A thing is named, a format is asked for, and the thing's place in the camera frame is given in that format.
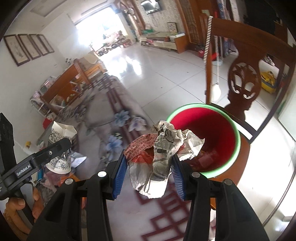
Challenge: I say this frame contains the patterned paper cup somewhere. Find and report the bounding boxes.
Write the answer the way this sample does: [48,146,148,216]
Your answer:
[46,121,77,174]

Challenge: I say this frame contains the newspaper ball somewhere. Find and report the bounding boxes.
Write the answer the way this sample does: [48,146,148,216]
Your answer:
[124,120,205,199]

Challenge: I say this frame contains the left hand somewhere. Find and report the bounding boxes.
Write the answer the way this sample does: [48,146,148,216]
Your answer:
[5,187,44,234]

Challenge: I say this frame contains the red basin green rim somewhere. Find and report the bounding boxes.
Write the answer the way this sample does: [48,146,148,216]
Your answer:
[166,103,241,179]

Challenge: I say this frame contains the floral patterned tablecloth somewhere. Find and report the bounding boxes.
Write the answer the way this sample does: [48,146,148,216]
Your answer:
[55,76,190,240]

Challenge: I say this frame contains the wooden bench chair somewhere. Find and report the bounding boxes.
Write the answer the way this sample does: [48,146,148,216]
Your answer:
[41,59,107,114]

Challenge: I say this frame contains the yellow bag on floor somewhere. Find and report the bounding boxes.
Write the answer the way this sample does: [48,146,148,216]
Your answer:
[260,71,276,94]

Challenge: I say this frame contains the low tv cabinet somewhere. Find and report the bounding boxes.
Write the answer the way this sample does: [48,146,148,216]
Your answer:
[139,32,189,54]

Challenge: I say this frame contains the carved wooden chair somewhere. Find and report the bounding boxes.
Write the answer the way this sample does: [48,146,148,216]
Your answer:
[203,16,295,183]

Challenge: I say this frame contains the framed pictures on wall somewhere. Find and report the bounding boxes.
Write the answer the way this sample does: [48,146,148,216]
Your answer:
[4,34,55,66]

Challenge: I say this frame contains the wall mounted television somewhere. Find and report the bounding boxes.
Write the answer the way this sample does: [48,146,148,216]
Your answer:
[140,0,162,15]

